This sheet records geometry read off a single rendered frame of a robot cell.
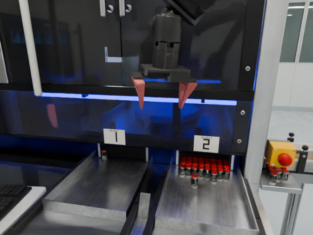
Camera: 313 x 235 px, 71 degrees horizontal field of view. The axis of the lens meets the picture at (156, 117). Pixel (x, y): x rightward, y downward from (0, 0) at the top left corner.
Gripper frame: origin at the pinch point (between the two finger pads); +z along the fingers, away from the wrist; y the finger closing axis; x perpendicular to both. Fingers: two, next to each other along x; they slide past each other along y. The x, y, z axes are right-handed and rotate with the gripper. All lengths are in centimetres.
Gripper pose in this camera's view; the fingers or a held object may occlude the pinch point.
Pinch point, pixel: (161, 105)
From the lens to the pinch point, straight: 53.3
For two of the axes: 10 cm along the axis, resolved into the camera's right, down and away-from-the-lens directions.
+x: 2.3, 4.0, -8.9
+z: -0.7, 9.2, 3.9
